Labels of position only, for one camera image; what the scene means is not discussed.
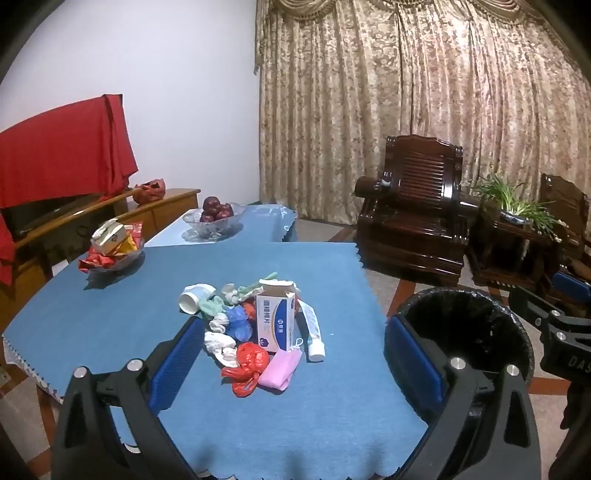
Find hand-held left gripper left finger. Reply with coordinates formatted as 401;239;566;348
51;316;206;480

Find pink face mask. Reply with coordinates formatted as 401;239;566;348
257;339;304;391

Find potted green plant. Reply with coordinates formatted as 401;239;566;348
462;172;568;241

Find glass fruit bowl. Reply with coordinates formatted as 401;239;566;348
182;203;247;241

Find white and blue medicine box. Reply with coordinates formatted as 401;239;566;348
255;278;296;355

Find glass snack bowl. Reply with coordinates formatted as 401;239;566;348
85;237;146;274

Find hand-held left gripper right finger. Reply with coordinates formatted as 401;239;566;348
384;314;542;480

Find wooden television cabinet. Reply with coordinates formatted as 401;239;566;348
0;187;201;324

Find white patterned table cover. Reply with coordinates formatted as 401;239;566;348
1;335;63;403

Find blue plastic bag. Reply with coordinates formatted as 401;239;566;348
224;305;254;342

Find black television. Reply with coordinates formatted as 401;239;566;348
0;196;100;241

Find black lined trash bin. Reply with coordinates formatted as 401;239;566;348
396;286;536;457

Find blue felt tablecloth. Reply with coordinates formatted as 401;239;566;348
2;241;428;478

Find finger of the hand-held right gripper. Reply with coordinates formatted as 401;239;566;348
509;286;571;335
553;271;591;303

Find light blue embroidered tablecloth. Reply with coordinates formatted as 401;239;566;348
145;203;300;247

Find red cloth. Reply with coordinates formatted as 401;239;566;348
0;93;139;286

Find dark wooden side table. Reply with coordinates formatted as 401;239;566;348
468;203;559;289

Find red plastic bag with print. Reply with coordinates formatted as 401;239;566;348
133;179;166;205

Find green rubber glove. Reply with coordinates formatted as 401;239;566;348
231;272;279;301
198;295;228;321

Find white plastic bottle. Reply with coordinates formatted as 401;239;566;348
179;283;216;315

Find white tissue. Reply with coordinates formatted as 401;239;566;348
204;318;241;367

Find beige floral curtain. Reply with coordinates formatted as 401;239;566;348
253;0;591;241

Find red candy wrappers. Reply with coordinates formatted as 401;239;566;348
78;251;116;271

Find dark wooden armchair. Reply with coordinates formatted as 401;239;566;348
538;173;591;319
353;135;481;287

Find white toothpaste tube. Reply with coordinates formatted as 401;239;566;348
295;299;326;361

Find white and gold carton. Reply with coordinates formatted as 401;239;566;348
91;220;126;254

